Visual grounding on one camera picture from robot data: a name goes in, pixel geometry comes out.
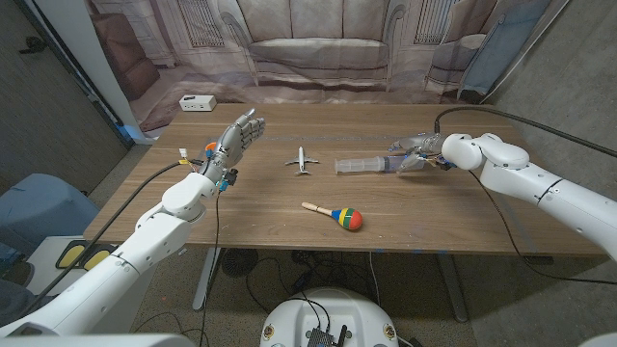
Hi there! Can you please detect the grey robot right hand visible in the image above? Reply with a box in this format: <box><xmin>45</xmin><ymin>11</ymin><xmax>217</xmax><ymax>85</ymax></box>
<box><xmin>388</xmin><ymin>132</ymin><xmax>453</xmax><ymax>175</ymax></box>

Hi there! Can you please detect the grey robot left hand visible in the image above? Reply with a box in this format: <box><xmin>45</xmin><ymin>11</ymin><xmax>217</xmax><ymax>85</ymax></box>
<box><xmin>197</xmin><ymin>107</ymin><xmax>267</xmax><ymax>187</ymax></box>

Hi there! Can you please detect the large clear plastic syringe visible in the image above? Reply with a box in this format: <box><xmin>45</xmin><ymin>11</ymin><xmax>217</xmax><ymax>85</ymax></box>
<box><xmin>334</xmin><ymin>154</ymin><xmax>414</xmax><ymax>175</ymax></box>

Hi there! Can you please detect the white toy plane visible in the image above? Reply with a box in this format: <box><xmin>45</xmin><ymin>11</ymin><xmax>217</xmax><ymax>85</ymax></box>
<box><xmin>283</xmin><ymin>146</ymin><xmax>320</xmax><ymax>176</ymax></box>

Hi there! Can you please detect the colourful wooden maraca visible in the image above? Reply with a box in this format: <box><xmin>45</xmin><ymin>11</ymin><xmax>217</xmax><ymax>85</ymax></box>
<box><xmin>301</xmin><ymin>201</ymin><xmax>363</xmax><ymax>231</ymax></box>

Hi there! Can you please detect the white power strip box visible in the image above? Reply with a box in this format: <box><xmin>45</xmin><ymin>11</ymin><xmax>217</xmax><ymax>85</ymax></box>
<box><xmin>178</xmin><ymin>93</ymin><xmax>218</xmax><ymax>113</ymax></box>

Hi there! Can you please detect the black round floor fan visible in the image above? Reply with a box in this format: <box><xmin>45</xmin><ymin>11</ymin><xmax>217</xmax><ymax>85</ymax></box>
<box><xmin>221</xmin><ymin>248</ymin><xmax>259</xmax><ymax>279</ymax></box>

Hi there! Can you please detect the printed living room backdrop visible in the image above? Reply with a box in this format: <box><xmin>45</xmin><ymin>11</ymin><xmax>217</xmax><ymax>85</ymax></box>
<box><xmin>86</xmin><ymin>0</ymin><xmax>570</xmax><ymax>134</ymax></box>

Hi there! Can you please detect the white table leg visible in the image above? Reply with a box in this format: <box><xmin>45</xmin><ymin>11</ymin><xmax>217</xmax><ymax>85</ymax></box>
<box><xmin>436</xmin><ymin>253</ymin><xmax>469</xmax><ymax>323</ymax></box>
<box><xmin>192</xmin><ymin>248</ymin><xmax>223</xmax><ymax>311</ymax></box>

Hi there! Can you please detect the yellow black foot pedal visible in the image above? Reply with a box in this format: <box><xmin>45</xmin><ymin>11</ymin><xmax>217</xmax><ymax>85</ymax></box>
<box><xmin>81</xmin><ymin>247</ymin><xmax>120</xmax><ymax>272</ymax></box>
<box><xmin>55</xmin><ymin>240</ymin><xmax>92</xmax><ymax>270</ymax></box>

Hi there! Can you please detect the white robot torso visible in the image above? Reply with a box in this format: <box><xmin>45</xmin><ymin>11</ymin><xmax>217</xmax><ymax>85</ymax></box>
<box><xmin>259</xmin><ymin>287</ymin><xmax>400</xmax><ymax>347</ymax></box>

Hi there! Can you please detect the blue upholstered seat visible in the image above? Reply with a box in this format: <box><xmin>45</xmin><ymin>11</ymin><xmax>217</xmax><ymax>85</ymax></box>
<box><xmin>0</xmin><ymin>173</ymin><xmax>100</xmax><ymax>247</ymax></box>

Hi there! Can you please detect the black torso electronics module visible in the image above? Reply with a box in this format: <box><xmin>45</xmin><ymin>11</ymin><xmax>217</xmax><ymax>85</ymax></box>
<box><xmin>306</xmin><ymin>325</ymin><xmax>349</xmax><ymax>347</ymax></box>

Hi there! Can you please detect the person in blue jeans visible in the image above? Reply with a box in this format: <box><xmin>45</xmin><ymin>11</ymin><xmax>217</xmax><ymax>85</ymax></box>
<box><xmin>0</xmin><ymin>243</ymin><xmax>52</xmax><ymax>327</ymax></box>

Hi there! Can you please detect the thin black left wrist cable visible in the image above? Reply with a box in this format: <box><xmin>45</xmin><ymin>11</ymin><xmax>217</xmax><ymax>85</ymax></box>
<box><xmin>198</xmin><ymin>191</ymin><xmax>223</xmax><ymax>347</ymax></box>

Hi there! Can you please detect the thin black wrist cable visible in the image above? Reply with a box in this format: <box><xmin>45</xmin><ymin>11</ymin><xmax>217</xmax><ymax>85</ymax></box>
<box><xmin>469</xmin><ymin>171</ymin><xmax>617</xmax><ymax>286</ymax></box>
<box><xmin>198</xmin><ymin>191</ymin><xmax>223</xmax><ymax>347</ymax></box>

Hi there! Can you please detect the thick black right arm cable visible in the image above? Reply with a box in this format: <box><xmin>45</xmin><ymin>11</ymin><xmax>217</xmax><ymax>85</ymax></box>
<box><xmin>433</xmin><ymin>105</ymin><xmax>617</xmax><ymax>159</ymax></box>

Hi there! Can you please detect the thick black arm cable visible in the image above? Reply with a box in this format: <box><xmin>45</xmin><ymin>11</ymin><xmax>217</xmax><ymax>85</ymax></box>
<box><xmin>21</xmin><ymin>161</ymin><xmax>203</xmax><ymax>314</ymax></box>
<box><xmin>433</xmin><ymin>105</ymin><xmax>617</xmax><ymax>159</ymax></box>

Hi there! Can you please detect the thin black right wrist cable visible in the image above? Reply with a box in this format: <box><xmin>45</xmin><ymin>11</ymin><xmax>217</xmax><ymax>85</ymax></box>
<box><xmin>469</xmin><ymin>171</ymin><xmax>617</xmax><ymax>286</ymax></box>

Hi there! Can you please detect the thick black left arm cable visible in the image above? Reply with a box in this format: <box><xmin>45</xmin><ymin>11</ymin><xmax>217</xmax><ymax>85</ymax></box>
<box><xmin>21</xmin><ymin>161</ymin><xmax>203</xmax><ymax>314</ymax></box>

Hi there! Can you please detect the black floor cable tangle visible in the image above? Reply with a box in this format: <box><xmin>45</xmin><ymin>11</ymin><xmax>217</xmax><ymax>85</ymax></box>
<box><xmin>243</xmin><ymin>250</ymin><xmax>338</xmax><ymax>334</ymax></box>

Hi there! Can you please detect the black door handle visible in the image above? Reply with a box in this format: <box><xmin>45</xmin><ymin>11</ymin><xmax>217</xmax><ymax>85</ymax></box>
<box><xmin>18</xmin><ymin>36</ymin><xmax>48</xmax><ymax>55</ymax></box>

